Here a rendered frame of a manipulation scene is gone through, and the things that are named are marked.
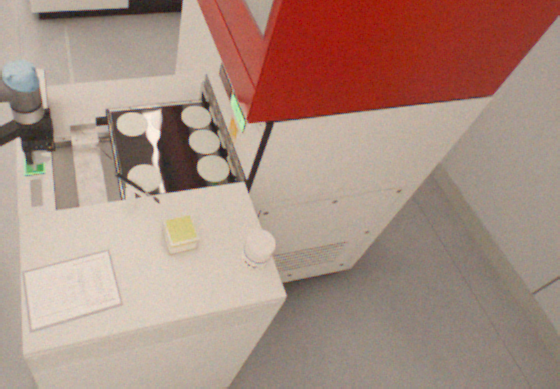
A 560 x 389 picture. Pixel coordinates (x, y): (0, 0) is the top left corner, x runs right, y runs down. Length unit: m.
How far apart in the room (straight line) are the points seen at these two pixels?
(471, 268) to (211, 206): 1.76
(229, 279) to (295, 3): 0.68
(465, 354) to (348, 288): 0.54
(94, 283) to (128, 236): 0.15
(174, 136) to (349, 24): 0.72
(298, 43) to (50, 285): 0.79
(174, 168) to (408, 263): 1.52
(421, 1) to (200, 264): 0.79
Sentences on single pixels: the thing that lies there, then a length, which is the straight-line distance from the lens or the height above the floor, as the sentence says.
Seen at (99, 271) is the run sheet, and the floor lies 0.97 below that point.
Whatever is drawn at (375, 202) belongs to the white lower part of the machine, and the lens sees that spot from 1.88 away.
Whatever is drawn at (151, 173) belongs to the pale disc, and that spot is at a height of 0.90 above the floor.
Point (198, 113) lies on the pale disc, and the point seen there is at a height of 0.90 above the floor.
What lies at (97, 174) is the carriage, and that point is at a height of 0.88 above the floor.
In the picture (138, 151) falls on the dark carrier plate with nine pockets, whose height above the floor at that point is 0.90.
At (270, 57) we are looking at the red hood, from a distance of 1.07.
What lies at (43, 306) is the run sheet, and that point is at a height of 0.97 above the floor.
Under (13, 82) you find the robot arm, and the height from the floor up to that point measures 1.32.
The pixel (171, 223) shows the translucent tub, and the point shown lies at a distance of 1.24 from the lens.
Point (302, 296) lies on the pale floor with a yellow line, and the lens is 2.40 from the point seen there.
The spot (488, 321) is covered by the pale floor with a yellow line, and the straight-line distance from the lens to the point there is 2.76.
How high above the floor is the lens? 2.11
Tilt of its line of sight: 49 degrees down
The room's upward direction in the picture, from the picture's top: 10 degrees clockwise
